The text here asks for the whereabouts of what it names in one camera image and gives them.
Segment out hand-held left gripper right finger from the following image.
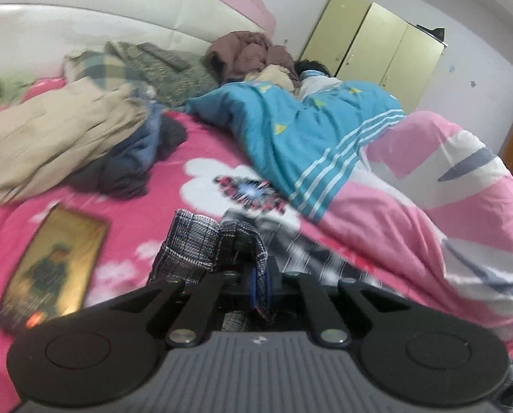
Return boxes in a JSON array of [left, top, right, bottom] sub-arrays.
[[265, 258, 408, 348]]

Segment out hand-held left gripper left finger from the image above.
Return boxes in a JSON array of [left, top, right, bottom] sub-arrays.
[[109, 267, 258, 348]]

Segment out black white plaid shirt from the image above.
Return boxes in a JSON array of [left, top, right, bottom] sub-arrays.
[[150, 208, 395, 337]]

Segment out pink and blue patterned quilt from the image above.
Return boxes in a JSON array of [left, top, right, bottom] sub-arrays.
[[185, 78, 513, 346]]

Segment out smartphone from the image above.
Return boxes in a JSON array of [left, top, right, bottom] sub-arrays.
[[0, 203, 112, 337]]

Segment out pink floral bed sheet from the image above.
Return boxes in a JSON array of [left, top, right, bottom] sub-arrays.
[[0, 76, 513, 413]]

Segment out blue jeans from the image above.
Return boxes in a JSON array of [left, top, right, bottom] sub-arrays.
[[105, 102, 164, 173]]

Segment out beige pants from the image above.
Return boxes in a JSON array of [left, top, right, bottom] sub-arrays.
[[0, 78, 151, 206]]

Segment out beige plush cloth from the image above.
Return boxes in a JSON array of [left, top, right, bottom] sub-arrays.
[[243, 64, 301, 92]]

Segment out plaid green blanket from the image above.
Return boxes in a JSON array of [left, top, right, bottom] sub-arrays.
[[105, 41, 219, 107]]

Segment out brown jacket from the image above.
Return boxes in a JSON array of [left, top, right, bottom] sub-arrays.
[[204, 30, 299, 83]]

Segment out yellow green wardrobe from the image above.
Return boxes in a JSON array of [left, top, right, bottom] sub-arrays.
[[298, 0, 449, 113]]

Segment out green checked blanket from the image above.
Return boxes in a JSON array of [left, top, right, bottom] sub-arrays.
[[62, 49, 126, 83]]

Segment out light green cloth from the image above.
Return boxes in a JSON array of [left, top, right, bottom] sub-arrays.
[[0, 75, 39, 105]]

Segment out dark object on wardrobe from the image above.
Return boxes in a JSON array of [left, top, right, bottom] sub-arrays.
[[417, 23, 447, 44]]

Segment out pink white bed headboard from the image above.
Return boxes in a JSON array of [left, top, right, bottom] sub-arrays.
[[0, 0, 280, 95]]

